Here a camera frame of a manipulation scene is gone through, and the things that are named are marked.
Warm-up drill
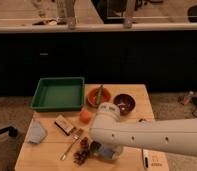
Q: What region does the white remote device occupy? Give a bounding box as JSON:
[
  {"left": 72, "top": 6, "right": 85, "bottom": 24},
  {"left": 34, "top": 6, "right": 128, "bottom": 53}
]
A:
[{"left": 141, "top": 149, "right": 169, "bottom": 171}]

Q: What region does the green vegetable in bowl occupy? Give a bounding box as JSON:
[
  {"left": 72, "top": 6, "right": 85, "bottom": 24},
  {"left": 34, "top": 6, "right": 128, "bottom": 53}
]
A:
[{"left": 96, "top": 84, "right": 103, "bottom": 105}]

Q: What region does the orange bowl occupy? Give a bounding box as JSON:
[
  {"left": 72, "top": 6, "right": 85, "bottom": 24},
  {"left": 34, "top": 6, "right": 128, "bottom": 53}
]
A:
[{"left": 86, "top": 88, "right": 111, "bottom": 108}]

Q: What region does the bunch of dark grapes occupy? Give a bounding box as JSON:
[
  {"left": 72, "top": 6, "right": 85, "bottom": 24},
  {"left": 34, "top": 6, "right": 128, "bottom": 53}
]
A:
[{"left": 73, "top": 137, "right": 90, "bottom": 165}]

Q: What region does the white paper cup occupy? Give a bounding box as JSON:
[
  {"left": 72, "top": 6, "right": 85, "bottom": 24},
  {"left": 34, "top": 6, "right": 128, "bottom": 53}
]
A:
[{"left": 98, "top": 145, "right": 123, "bottom": 160}]

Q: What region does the black chair part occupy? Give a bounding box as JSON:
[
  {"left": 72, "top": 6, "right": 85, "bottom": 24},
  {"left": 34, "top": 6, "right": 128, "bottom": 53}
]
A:
[{"left": 0, "top": 126, "right": 18, "bottom": 137}]

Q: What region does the metal fork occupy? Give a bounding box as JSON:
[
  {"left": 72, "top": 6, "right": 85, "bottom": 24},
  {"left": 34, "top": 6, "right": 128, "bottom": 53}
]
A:
[{"left": 60, "top": 129, "right": 84, "bottom": 160}]

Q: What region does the green plastic tray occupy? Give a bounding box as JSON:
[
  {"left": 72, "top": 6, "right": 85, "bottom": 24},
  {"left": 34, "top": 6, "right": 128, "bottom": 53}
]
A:
[{"left": 31, "top": 77, "right": 85, "bottom": 112}]

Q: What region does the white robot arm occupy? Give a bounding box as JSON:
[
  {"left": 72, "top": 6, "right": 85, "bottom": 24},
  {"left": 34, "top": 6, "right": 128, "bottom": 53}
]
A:
[{"left": 89, "top": 102, "right": 197, "bottom": 156}]

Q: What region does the light blue cloth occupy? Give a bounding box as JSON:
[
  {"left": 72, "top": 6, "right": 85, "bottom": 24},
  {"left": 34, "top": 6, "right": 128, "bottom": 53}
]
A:
[{"left": 27, "top": 121, "right": 47, "bottom": 144}]

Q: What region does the brown rectangular sponge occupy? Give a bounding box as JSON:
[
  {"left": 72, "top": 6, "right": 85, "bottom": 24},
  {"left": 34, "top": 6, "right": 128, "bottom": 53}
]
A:
[{"left": 54, "top": 115, "right": 75, "bottom": 135}]

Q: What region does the dark brown bowl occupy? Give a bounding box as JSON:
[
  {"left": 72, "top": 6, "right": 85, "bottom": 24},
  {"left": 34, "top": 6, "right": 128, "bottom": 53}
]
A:
[{"left": 113, "top": 94, "right": 135, "bottom": 115}]

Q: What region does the orange fruit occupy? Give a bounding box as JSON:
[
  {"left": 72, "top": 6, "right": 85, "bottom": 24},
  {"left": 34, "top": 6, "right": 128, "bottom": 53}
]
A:
[{"left": 79, "top": 108, "right": 92, "bottom": 123}]

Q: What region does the metal cup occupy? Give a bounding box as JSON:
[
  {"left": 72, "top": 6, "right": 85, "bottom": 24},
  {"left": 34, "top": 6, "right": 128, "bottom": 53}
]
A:
[{"left": 90, "top": 141, "right": 101, "bottom": 157}]

